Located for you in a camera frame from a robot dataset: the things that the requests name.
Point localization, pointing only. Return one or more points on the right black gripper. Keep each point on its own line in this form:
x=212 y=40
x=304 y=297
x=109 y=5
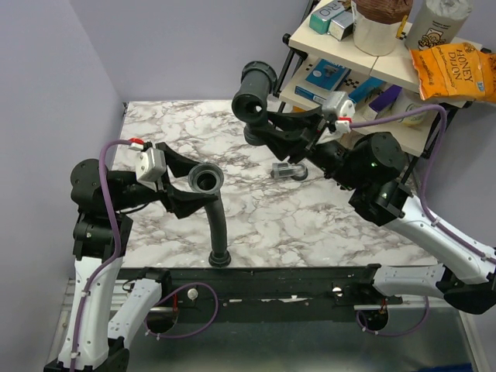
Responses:
x=295 y=145

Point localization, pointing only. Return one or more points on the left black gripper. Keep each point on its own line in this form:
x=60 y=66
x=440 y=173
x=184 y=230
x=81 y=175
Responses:
x=183 y=204

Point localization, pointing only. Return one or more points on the clear plastic pipe fitting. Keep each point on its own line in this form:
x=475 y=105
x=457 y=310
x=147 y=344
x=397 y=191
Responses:
x=297 y=172

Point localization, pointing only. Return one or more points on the grey T pipe fitting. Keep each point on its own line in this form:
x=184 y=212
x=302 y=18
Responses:
x=249 y=104

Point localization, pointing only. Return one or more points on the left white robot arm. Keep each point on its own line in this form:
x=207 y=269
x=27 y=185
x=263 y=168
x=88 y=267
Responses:
x=96 y=339

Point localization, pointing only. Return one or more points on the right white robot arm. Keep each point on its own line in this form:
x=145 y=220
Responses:
x=465 y=273

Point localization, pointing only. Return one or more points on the blue product box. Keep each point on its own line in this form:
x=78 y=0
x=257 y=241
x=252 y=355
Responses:
x=322 y=77

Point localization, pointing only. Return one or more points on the blue white carton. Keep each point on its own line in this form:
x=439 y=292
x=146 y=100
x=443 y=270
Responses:
x=365 y=89

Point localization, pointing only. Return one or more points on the purple white carton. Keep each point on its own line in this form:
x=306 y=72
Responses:
x=377 y=108

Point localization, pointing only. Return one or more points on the silver small box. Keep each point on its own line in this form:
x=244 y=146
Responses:
x=341 y=26

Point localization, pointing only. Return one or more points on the teal green box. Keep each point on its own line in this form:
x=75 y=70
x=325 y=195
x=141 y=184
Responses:
x=321 y=18

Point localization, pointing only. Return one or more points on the white tub brown lid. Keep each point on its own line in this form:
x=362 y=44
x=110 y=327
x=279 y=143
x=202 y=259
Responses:
x=376 y=24

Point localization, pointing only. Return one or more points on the orange honey dijon chip bag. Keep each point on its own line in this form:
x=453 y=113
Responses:
x=455 y=71

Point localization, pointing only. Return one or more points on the grey cylindrical canister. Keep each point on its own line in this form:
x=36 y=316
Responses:
x=437 y=22

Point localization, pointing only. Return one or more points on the aluminium frame rail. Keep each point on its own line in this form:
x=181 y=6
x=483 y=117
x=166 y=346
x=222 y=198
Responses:
x=122 y=290

